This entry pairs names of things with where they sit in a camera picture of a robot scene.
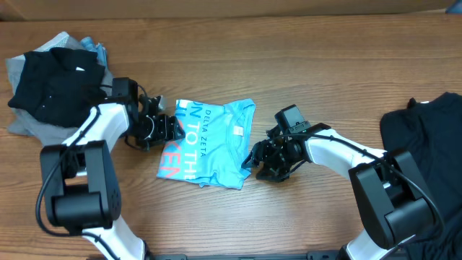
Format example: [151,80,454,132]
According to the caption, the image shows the white mesh folded garment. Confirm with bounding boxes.
[35,32,70,52]

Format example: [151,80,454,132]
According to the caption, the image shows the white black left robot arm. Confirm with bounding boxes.
[35,103,154,259]

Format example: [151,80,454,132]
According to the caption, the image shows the black folded polo shirt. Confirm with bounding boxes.
[8,47,106,128]

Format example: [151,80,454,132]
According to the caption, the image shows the light blue printed t-shirt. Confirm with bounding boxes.
[157,99,256,190]

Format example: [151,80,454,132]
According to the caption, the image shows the grey folded garment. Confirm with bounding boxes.
[5,36,113,146]

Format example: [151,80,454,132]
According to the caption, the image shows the blue folded garment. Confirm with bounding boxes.
[80,37,108,67]

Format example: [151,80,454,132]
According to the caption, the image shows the black garment pile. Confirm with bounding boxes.
[380,92,461,259]

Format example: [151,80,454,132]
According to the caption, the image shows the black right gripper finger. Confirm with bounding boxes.
[241,149,258,169]
[256,169,285,183]

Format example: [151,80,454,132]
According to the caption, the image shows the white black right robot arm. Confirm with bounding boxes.
[242,121,442,259]

